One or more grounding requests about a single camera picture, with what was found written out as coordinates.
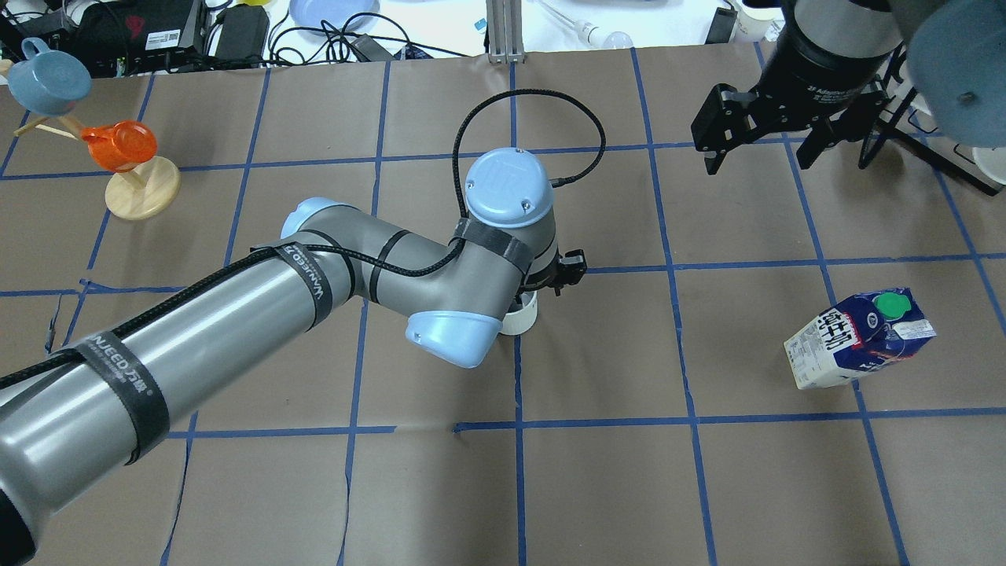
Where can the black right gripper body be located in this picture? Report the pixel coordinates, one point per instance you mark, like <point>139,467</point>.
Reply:
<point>827,69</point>

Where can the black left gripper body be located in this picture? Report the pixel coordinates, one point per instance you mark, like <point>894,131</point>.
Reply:
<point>570,266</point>

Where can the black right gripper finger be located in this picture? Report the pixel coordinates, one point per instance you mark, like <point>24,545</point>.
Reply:
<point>713,160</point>
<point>821,137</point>

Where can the white grey mug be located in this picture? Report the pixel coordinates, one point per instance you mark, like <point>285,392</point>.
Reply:
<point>521,315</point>

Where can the blue white milk carton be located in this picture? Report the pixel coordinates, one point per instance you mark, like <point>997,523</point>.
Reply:
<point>863,333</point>

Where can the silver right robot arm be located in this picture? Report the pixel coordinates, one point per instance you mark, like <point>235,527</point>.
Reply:
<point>955,56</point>

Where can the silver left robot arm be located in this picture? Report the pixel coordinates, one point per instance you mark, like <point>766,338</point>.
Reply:
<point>111,397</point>

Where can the white paper cup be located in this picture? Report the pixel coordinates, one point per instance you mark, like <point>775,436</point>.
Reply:
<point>753,21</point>

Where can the orange cup on tree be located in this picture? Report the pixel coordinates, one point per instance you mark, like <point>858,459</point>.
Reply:
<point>120,147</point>

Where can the light blue plate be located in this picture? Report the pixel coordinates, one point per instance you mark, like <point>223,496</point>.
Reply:
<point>308,15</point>

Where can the wooden mug tree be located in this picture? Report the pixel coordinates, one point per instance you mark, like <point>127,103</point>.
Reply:
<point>135,195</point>

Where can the black computer box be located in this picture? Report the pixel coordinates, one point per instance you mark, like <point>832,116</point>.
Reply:
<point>122,38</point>

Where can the blue mug on tree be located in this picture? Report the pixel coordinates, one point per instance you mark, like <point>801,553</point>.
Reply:
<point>48,82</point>

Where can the black wire mug rack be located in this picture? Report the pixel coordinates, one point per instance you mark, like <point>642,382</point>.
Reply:
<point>894,124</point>

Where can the aluminium frame post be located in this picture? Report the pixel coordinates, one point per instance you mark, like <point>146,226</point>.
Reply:
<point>504,35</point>

